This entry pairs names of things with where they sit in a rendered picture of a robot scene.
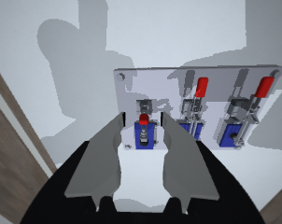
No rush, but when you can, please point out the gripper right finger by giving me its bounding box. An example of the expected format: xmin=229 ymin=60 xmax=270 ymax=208
xmin=161 ymin=111 xmax=265 ymax=224

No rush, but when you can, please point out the grey toggle clamp with red handle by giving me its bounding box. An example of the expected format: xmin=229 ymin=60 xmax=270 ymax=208
xmin=136 ymin=100 xmax=152 ymax=147
xmin=181 ymin=77 xmax=208 ymax=137
xmin=227 ymin=77 xmax=274 ymax=147

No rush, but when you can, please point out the grey fixture plate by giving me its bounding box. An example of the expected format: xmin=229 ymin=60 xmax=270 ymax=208
xmin=113 ymin=66 xmax=282 ymax=150

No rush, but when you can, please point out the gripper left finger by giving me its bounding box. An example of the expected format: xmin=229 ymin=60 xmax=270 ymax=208
xmin=20 ymin=112 xmax=126 ymax=224

